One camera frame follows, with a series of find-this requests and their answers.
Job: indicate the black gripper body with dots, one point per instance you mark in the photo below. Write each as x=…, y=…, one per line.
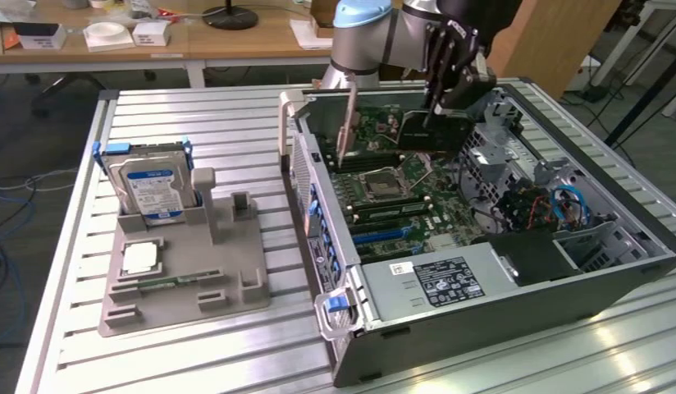
x=458, y=45

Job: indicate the Nvidia graphics card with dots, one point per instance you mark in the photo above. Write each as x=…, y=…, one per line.
x=426, y=135

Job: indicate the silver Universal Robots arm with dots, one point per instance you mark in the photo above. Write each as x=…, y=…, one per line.
x=360, y=45

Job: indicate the wooden cabinet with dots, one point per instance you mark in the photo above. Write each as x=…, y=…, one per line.
x=546, y=41

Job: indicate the perforated metal disk bay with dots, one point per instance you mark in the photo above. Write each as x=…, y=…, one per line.
x=483, y=164

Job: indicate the metal socket cover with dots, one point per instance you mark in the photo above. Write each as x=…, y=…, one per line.
x=418, y=168

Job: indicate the CPU socket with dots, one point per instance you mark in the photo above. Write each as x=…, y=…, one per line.
x=382, y=186

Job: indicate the white paper stack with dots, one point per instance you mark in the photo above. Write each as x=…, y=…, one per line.
x=311, y=37

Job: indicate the brown cardboard box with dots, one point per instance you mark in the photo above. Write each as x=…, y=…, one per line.
x=323, y=12

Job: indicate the green motherboard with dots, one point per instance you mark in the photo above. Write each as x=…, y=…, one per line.
x=426, y=213

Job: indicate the RAM stick with white label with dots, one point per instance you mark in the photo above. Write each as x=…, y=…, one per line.
x=392, y=210

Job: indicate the black slanted stand pole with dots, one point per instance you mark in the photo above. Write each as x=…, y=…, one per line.
x=646, y=92

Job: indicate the blue expansion slot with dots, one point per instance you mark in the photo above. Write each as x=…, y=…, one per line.
x=379, y=236

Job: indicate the wooden desk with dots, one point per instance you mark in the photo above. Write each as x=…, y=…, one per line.
x=234, y=45

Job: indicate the black round lamp base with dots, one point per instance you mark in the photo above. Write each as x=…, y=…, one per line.
x=228, y=18

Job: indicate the grey power supply unit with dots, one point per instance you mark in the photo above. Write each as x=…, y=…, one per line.
x=392, y=295

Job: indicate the white labelled box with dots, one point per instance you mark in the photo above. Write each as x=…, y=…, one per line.
x=152, y=35

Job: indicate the grey printed parts rack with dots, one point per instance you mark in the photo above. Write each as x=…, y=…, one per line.
x=179, y=254

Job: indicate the black open PC case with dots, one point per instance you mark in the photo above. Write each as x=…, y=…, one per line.
x=480, y=349

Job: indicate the green RAM stick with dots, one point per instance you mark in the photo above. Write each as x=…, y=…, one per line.
x=168, y=283

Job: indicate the silver CPU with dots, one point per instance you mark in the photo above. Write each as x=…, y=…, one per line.
x=140, y=258

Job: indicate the white box with black top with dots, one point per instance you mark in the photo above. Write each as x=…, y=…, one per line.
x=40, y=37

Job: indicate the orange notebook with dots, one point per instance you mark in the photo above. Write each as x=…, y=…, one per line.
x=11, y=41

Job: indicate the hard disk with blue bracket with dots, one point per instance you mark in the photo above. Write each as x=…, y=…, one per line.
x=152, y=184

